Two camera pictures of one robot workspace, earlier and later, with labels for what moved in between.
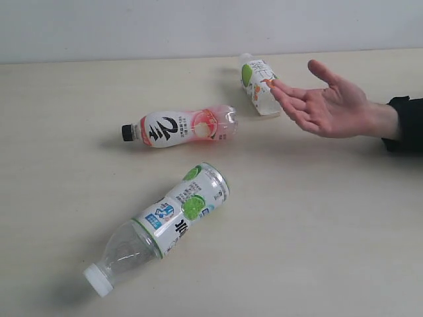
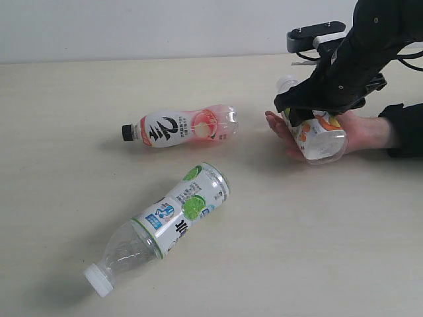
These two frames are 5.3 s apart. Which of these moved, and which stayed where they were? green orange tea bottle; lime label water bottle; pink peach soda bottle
Moved: green orange tea bottle
Stayed: pink peach soda bottle; lime label water bottle
